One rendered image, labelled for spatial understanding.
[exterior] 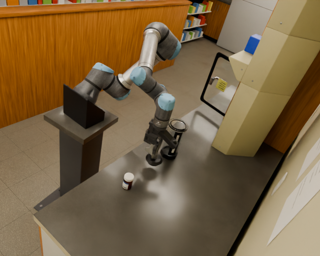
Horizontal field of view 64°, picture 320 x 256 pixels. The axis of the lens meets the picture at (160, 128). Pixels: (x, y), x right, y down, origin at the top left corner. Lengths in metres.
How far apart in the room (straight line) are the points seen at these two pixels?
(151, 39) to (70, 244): 0.98
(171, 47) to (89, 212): 0.95
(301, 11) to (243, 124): 0.62
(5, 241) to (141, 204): 1.27
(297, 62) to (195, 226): 0.94
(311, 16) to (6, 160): 2.54
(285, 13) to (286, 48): 0.16
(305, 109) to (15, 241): 2.16
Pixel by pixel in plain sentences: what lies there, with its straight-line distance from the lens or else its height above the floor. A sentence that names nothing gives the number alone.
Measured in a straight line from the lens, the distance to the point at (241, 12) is 6.65.
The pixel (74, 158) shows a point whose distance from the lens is 1.81.
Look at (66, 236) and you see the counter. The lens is 1.16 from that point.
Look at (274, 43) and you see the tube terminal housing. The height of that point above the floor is 1.65.
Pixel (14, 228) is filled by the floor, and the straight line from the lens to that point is 2.32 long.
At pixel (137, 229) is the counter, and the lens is 1.19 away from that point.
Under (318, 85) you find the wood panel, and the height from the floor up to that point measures 1.45.
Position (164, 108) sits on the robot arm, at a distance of 1.14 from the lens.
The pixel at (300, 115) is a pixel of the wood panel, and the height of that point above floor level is 1.25.
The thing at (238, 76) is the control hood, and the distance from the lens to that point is 1.48.
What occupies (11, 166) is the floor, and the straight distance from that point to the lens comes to 2.71.
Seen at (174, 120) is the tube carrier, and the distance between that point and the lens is 1.42.
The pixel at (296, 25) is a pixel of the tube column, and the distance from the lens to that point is 1.38.
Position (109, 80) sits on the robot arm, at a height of 1.19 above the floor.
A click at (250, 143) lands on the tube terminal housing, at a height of 1.05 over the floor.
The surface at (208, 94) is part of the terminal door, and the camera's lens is 2.00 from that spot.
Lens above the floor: 1.95
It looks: 37 degrees down
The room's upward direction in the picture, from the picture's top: 16 degrees clockwise
